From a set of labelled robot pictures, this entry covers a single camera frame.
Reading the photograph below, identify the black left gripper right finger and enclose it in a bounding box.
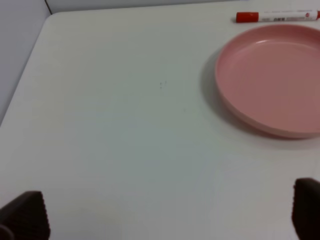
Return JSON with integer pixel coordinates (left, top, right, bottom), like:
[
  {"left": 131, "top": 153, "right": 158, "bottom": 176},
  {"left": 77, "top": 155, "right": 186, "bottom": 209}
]
[{"left": 291, "top": 178, "right": 320, "bottom": 240}]

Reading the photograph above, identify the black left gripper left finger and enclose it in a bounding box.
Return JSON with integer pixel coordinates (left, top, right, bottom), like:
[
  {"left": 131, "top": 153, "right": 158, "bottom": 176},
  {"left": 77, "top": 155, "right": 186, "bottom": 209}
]
[{"left": 0, "top": 191, "right": 51, "bottom": 240}]

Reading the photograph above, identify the pink round plate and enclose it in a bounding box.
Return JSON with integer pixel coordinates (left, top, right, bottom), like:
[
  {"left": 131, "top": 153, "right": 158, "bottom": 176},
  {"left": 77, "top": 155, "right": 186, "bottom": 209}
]
[{"left": 215, "top": 24, "right": 320, "bottom": 139}]

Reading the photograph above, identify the red capped whiteboard marker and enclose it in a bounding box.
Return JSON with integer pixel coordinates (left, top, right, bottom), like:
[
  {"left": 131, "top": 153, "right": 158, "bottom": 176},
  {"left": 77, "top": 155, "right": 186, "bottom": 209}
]
[{"left": 235, "top": 9, "right": 320, "bottom": 23}]

